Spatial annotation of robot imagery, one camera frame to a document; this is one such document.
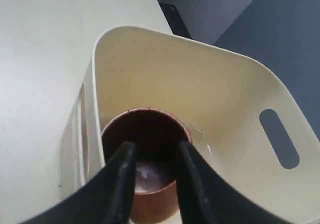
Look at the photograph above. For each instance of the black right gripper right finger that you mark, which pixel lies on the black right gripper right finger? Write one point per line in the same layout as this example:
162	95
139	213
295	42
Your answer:
205	198

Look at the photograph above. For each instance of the black table bracket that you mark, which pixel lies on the black table bracket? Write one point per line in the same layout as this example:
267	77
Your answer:
174	20

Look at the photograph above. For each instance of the brown wooden cup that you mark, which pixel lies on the brown wooden cup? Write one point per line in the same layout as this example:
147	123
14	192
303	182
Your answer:
156	135

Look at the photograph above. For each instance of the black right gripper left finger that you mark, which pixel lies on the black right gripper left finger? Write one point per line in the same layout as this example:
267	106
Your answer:
106	199

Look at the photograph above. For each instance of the left cream plastic bin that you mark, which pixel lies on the left cream plastic bin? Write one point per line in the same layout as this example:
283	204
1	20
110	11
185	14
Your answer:
241	117

